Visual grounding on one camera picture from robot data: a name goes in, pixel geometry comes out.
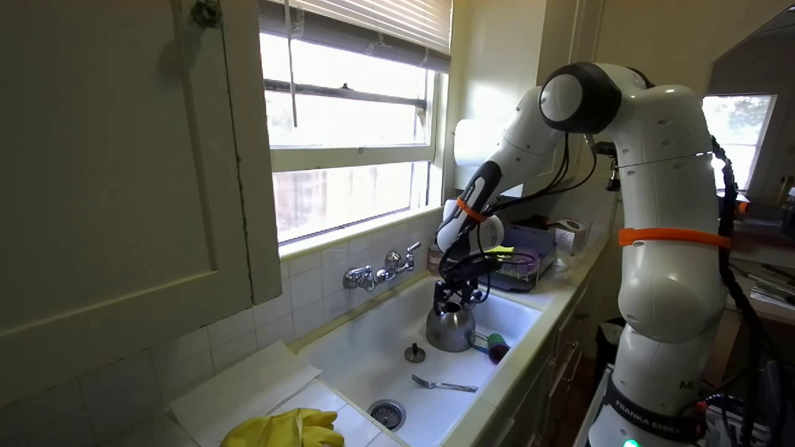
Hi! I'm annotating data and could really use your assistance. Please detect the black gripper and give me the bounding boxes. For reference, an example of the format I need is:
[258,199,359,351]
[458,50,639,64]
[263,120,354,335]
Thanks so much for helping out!
[434,245,498,316]

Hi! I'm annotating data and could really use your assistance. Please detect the stainless steel teapot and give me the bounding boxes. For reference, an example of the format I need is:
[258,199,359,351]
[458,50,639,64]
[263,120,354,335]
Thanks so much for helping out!
[426,296,479,356]

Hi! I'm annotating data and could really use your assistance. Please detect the chrome wall faucet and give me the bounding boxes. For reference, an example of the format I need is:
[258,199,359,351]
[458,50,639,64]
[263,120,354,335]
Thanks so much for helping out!
[340,238,426,292]

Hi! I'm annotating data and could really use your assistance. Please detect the blue green dish brush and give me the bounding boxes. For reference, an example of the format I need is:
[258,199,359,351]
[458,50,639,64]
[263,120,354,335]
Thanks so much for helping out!
[470,330,514,368]

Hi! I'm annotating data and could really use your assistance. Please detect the dark dish rack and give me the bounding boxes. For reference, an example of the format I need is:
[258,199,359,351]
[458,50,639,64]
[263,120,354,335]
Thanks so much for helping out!
[487,222,559,292]

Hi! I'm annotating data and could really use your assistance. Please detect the metal fork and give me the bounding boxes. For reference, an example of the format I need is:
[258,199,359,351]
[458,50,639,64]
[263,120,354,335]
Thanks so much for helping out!
[410,372,483,396]

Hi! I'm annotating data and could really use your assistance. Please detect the white sink basin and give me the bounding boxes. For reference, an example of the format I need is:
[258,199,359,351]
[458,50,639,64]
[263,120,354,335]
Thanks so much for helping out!
[297,274,544,447]

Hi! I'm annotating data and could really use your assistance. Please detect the lower cabinet fronts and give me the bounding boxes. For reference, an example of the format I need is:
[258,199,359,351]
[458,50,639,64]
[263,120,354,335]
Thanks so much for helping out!
[494,280,617,447]

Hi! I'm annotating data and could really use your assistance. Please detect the white plastic container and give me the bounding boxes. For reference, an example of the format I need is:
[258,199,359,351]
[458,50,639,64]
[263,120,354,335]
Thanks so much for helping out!
[551,219,592,256]

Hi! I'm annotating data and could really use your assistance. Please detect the black sink drain stopper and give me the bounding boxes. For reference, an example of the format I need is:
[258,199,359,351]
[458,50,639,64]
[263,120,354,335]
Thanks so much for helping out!
[369,398,408,433]

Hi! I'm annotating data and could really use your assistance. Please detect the kitchen window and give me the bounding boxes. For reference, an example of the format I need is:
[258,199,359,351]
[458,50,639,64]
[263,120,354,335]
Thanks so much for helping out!
[258,0,454,250]

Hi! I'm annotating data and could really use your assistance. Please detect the yellow cloth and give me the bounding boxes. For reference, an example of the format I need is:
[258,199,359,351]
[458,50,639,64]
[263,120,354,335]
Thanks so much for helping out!
[220,405,349,447]

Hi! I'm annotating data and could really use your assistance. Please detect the window blind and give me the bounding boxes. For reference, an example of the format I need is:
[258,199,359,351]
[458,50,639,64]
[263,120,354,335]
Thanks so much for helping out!
[284,0,458,58]

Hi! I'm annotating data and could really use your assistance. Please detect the background room window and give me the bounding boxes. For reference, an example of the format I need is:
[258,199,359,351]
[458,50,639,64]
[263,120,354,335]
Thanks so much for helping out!
[702,93,780,196]

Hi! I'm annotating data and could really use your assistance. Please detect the cream cabinet door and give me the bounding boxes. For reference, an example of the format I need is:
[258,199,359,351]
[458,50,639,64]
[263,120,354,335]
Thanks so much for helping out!
[0,0,284,407]

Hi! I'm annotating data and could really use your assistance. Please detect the cabinet door latch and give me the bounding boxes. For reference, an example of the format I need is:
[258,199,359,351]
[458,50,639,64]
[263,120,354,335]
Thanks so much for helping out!
[188,0,223,29]

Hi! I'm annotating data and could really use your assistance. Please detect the small orange strap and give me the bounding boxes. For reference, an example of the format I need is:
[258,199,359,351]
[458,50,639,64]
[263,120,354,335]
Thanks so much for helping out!
[454,196,493,225]

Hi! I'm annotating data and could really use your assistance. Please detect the wide orange strap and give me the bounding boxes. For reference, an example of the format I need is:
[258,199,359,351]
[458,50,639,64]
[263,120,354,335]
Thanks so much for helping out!
[617,225,735,250]

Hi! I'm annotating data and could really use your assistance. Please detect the black cable bundle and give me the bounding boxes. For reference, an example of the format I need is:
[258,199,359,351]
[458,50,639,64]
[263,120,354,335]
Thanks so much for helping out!
[708,134,795,447]

